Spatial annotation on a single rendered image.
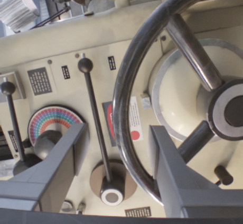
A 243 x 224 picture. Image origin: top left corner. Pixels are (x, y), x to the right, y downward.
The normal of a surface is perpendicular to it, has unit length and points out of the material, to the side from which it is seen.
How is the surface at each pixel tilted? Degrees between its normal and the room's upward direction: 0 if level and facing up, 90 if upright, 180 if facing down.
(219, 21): 90
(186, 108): 83
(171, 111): 61
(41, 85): 90
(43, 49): 90
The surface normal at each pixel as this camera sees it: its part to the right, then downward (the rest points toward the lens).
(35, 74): -0.03, 0.25
